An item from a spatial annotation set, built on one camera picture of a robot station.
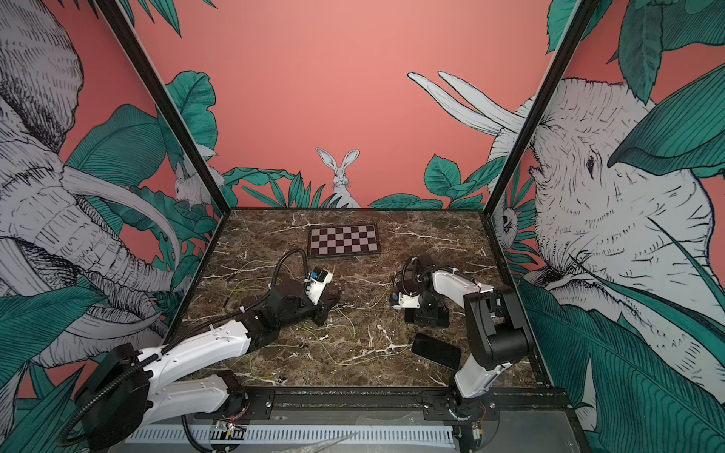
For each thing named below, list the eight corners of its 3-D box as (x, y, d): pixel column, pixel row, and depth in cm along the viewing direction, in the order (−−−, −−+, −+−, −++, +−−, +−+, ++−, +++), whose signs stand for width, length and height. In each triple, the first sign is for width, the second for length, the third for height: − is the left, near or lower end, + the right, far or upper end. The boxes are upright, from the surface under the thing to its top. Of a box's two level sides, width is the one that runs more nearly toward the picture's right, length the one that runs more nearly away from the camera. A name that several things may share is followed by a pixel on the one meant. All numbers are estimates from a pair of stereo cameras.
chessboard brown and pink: (307, 258, 107) (306, 253, 104) (309, 230, 116) (308, 226, 113) (379, 253, 108) (380, 249, 106) (376, 226, 117) (376, 222, 115)
